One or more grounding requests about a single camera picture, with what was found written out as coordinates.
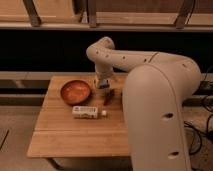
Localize white plastic bottle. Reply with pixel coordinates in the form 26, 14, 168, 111
72, 106, 107, 119

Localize orange bowl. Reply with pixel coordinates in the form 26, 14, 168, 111
60, 80, 91, 105

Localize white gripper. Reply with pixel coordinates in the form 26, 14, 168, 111
94, 72, 114, 89

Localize wooden table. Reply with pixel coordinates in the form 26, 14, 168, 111
27, 74, 129, 158

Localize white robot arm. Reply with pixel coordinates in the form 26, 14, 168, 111
86, 37, 201, 171

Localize black floor cables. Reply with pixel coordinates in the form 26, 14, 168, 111
183, 79, 213, 158

